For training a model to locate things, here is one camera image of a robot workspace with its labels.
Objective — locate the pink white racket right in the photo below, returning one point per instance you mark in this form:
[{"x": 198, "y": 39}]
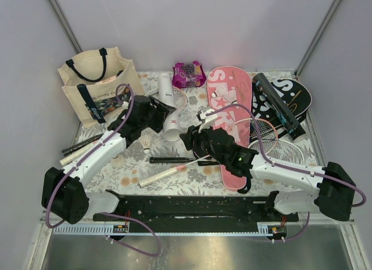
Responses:
[{"x": 245, "y": 134}]

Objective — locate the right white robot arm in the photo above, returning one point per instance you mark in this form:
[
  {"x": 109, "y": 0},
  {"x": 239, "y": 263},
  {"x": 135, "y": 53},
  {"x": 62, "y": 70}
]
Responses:
[{"x": 328, "y": 190}]

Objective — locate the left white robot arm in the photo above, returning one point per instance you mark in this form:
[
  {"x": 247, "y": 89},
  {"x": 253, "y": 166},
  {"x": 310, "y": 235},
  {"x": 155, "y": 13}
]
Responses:
[{"x": 64, "y": 190}]

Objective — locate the white cable duct strip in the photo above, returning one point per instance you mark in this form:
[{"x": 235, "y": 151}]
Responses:
[{"x": 109, "y": 229}]

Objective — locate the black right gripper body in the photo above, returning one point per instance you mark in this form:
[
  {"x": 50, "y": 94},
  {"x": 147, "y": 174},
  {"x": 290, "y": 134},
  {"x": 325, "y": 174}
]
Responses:
[{"x": 201, "y": 141}]

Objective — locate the black racket cover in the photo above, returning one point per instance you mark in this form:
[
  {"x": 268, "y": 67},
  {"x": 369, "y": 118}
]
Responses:
[{"x": 296, "y": 96}]

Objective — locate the white feather shuttlecock black band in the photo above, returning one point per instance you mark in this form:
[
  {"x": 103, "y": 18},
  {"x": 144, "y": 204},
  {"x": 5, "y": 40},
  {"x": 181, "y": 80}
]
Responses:
[{"x": 145, "y": 141}]

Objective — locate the pink racket cover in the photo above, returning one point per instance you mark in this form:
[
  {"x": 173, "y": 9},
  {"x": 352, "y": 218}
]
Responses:
[{"x": 232, "y": 78}]

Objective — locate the black frame badminton racket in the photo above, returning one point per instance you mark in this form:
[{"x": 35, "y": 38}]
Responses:
[{"x": 70, "y": 150}]

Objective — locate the purple snack packet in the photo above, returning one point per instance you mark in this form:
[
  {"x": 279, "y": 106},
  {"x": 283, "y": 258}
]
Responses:
[{"x": 186, "y": 75}]

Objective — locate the beige canvas tote bag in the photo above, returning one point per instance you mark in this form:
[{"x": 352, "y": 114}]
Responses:
[{"x": 91, "y": 83}]

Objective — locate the pink frame badminton racket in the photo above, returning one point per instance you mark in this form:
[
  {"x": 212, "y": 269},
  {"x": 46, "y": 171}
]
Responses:
[{"x": 180, "y": 98}]

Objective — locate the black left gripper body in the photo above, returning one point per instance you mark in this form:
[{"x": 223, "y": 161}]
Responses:
[{"x": 154, "y": 120}]

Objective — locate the white frame racket black handle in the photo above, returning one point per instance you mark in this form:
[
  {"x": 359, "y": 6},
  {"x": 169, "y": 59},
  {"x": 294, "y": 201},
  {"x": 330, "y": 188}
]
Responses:
[{"x": 275, "y": 148}]

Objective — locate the black shuttlecock tube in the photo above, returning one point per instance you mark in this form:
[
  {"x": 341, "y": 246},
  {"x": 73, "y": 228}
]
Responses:
[{"x": 283, "y": 113}]

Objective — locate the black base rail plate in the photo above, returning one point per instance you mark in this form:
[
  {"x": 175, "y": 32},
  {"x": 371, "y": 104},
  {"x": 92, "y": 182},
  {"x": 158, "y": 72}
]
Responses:
[{"x": 195, "y": 215}]

